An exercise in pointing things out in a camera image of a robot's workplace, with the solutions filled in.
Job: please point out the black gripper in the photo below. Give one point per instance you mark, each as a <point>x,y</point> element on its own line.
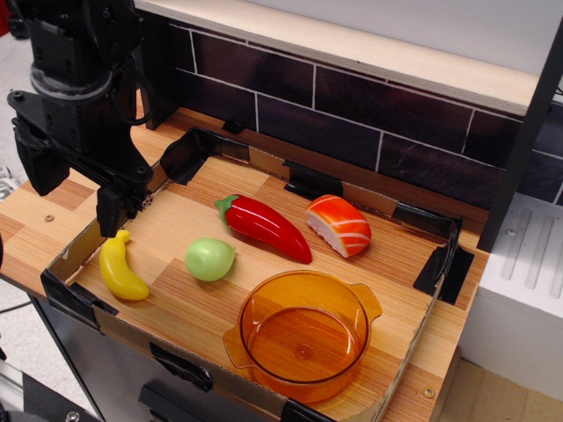
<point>52,138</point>

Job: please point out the salmon sushi toy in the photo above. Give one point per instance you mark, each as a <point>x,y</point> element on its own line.
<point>340,224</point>

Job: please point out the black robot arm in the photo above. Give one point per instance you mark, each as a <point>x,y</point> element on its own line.
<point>85,50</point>

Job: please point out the orange transparent plastic pot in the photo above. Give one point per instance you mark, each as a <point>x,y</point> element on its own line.
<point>303,334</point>

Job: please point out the cardboard fence with black tape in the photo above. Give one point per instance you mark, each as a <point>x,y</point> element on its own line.
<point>168,349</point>

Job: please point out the yellow banana toy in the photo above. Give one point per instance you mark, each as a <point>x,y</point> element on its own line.
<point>121,281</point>

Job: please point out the green pear toy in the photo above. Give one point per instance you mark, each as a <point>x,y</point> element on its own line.
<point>209,259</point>

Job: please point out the red chili pepper toy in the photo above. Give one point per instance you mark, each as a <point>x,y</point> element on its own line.
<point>259,221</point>

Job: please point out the dark brick backsplash panel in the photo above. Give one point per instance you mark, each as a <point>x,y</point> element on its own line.
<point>447,147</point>

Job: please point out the light wooden shelf top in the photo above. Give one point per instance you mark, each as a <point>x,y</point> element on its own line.
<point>423,68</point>

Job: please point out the white ribbed sink unit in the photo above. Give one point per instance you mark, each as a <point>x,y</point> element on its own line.
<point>514,328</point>

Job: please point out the black vertical post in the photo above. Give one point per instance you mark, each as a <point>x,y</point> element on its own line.
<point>524,142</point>

